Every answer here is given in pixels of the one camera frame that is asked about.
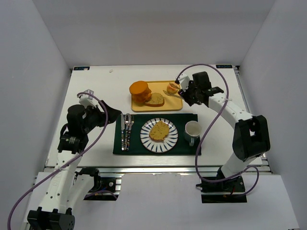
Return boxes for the metal tongs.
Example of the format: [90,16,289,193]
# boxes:
[163,82,181,98]

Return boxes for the round bread bun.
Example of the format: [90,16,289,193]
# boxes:
[166,82,179,94]

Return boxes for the seeded bread slice back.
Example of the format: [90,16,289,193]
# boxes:
[149,121,169,141]

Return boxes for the seeded bread slice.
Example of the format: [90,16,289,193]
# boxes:
[144,92,165,107]
[149,121,169,141]

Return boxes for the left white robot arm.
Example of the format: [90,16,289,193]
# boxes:
[27,99,121,230]

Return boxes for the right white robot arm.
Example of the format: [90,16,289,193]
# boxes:
[175,71,271,182]

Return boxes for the orange bread loaf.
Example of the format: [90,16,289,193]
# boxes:
[129,81,152,104]

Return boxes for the seeded bread slice front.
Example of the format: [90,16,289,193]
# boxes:
[144,92,165,107]

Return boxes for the metal spoon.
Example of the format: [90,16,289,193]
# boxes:
[124,114,131,150]

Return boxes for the metal fork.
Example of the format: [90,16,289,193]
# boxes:
[127,115,134,150]

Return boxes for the right blue table label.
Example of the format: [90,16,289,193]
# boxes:
[215,64,233,69]

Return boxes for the blue table label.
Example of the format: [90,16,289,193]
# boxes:
[73,66,90,71]
[215,64,233,69]

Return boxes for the yellow tray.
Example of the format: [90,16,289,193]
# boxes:
[129,80,183,113]

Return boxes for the grey-blue mug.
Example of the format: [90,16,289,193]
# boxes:
[184,121,202,147]

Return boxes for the left blue table label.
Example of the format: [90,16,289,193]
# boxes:
[73,66,90,71]

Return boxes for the dark green cloth mat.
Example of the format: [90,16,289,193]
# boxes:
[113,113,200,156]

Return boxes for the blue striped white plate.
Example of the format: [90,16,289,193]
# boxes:
[140,118,178,154]

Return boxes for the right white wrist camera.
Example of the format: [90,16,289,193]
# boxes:
[175,73,190,91]

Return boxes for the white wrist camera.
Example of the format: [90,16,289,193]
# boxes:
[175,73,190,91]
[77,89,96,108]

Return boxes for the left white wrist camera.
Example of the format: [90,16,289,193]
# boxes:
[77,89,96,108]

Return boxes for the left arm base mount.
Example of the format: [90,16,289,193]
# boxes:
[73,167,121,201]

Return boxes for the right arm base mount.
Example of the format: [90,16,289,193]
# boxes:
[196,176,247,204]

